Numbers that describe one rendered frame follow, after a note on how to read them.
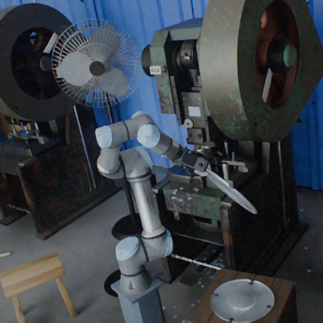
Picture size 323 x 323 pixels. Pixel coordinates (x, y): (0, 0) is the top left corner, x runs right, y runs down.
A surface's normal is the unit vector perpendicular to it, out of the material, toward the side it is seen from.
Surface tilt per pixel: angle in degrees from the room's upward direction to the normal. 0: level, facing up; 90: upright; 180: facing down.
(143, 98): 90
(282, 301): 0
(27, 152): 90
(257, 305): 0
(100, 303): 0
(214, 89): 94
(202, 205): 90
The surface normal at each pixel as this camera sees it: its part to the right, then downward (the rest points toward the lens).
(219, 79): -0.59, 0.38
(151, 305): 0.60, 0.22
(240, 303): -0.17, -0.91
